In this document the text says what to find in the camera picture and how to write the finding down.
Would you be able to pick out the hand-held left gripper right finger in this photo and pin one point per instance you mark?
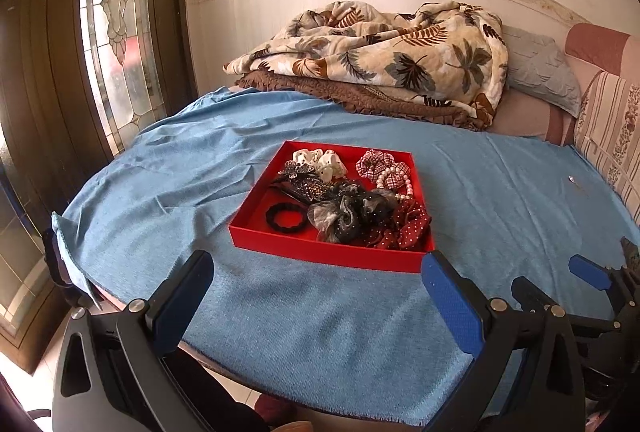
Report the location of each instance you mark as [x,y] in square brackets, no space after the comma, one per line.
[450,307]

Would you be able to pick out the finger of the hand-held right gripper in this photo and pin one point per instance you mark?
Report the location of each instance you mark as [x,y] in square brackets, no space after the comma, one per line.
[530,294]
[590,269]

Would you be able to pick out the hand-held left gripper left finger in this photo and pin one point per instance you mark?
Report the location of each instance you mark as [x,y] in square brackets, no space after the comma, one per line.
[180,307]

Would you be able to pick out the red tray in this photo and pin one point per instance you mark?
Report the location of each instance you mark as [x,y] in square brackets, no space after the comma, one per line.
[260,217]

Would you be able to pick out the black grey lace scrunchie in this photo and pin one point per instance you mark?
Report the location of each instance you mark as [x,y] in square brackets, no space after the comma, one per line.
[350,212]

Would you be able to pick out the rhinestone leaf hair clip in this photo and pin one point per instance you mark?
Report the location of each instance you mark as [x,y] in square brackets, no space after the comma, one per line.
[310,189]

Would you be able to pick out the small silver earring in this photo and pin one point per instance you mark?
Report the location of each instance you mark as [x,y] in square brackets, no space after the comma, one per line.
[571,179]

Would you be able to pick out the dark red dotted scrunchie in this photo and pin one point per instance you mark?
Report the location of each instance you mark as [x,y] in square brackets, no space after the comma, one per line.
[410,222]

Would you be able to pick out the striped floral cushion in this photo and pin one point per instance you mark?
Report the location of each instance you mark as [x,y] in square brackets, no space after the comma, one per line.
[615,127]

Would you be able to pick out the red plaid scrunchie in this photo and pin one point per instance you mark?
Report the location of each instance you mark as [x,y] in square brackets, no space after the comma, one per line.
[370,165]

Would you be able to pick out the pink striped bedsheet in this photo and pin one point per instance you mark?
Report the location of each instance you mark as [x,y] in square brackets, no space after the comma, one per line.
[525,120]

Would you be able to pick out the white dotted scrunchie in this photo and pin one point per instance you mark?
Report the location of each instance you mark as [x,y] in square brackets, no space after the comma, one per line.
[325,165]

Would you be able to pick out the grey pillow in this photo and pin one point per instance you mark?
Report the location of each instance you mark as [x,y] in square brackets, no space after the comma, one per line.
[540,67]

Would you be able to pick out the pink cushion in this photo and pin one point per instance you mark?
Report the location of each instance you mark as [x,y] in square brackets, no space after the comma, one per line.
[600,45]

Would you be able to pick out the brown ruffled blanket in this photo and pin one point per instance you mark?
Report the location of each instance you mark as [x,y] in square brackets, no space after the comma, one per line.
[350,100]

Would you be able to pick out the leaf print blanket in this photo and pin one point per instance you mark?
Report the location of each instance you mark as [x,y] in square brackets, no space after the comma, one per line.
[375,52]

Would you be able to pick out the stained glass window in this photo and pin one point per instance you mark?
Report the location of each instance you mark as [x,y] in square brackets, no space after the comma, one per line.
[120,37]

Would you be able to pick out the dark wooden door frame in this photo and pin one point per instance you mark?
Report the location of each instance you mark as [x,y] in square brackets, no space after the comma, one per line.
[45,62]

